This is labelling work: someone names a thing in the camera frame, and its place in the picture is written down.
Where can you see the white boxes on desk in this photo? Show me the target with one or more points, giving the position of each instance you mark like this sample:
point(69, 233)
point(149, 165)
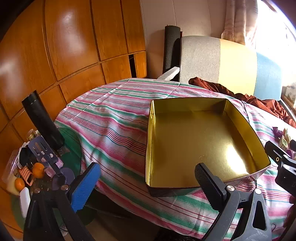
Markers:
point(289, 92)

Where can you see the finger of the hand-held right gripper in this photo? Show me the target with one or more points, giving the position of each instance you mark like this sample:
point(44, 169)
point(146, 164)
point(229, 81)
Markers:
point(274, 150)

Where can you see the green glass side table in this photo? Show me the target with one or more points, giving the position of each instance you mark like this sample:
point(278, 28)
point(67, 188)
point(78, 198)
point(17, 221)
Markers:
point(69, 141)

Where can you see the gold tin box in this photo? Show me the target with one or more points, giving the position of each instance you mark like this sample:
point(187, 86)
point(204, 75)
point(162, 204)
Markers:
point(196, 143)

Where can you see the black thermos bottle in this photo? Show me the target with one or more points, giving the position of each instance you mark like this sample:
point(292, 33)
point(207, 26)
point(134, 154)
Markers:
point(41, 118)

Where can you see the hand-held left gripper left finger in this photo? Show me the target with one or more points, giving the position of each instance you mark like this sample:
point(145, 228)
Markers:
point(85, 186)

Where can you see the black rolled mat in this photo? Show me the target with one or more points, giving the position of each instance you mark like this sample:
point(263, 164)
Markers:
point(170, 46)

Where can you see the white soap bar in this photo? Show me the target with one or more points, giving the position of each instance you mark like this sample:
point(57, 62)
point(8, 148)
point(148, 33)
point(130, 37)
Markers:
point(24, 201)

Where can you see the grey yellow blue headboard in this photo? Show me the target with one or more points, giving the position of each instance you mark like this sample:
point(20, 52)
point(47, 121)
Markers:
point(231, 62)

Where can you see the purple round lid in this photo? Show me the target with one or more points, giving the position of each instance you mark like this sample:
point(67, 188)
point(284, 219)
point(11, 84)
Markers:
point(66, 175)

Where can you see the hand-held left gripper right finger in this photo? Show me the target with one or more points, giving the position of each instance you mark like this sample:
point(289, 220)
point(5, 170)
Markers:
point(204, 179)

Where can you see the beige patterned curtain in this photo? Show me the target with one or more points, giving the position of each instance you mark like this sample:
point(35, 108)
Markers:
point(240, 20)

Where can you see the brown blanket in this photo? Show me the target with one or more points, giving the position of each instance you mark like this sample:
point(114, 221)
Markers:
point(266, 104)

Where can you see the grey slotted spatula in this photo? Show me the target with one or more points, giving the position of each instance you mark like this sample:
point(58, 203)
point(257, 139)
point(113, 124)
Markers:
point(44, 150)

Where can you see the striped bed sheet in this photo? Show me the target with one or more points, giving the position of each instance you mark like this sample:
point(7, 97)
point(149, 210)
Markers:
point(111, 120)

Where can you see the orange fruit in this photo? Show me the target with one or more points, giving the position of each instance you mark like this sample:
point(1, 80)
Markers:
point(19, 183)
point(38, 170)

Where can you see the white bed rail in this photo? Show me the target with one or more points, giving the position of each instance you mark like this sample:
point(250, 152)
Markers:
point(170, 73)

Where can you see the person's right hand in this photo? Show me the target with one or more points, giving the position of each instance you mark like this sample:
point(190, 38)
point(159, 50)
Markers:
point(292, 210)

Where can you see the wooden wardrobe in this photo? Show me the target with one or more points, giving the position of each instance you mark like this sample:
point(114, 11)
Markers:
point(69, 46)

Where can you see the orange hair claw clip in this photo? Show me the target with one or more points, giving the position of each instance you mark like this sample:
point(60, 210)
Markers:
point(27, 177)

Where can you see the clear plastic container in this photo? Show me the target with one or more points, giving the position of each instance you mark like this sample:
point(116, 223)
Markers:
point(11, 162)

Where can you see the glass jar with gold lid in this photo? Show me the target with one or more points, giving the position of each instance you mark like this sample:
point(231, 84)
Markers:
point(32, 134)

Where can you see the green white small box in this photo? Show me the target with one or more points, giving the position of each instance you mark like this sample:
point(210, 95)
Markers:
point(284, 140)

